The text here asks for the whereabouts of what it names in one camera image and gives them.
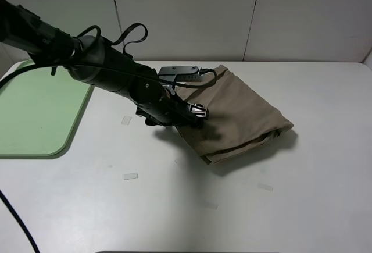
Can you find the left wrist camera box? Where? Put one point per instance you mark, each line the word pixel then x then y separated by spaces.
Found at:
pixel 181 73

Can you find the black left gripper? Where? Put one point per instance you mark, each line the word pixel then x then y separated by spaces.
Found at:
pixel 159 107

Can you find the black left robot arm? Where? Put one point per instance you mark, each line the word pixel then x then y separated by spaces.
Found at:
pixel 93 59

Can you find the green plastic tray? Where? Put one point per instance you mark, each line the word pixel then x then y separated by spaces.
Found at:
pixel 40 113

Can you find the khaki shorts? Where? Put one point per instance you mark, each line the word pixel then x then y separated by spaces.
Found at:
pixel 239 119

